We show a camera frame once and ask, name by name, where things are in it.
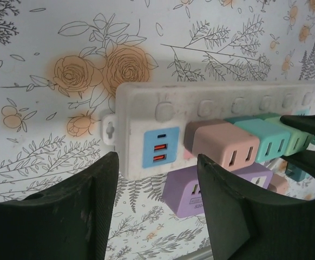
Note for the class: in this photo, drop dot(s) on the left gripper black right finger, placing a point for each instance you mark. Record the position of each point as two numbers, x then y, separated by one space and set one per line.
268 230

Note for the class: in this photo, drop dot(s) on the teal plug adapter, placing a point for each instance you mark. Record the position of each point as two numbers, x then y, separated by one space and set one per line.
271 138
298 176

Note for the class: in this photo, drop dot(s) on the pink plug adapter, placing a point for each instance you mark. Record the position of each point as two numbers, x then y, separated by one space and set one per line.
222 146
278 184

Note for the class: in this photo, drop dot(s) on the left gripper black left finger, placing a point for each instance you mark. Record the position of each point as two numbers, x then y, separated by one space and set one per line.
38 230

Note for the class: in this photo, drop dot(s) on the purple power strip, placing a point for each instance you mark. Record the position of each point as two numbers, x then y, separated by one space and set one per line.
182 195

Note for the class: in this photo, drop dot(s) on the white power strip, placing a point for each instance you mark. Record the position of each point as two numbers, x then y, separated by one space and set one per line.
136 122

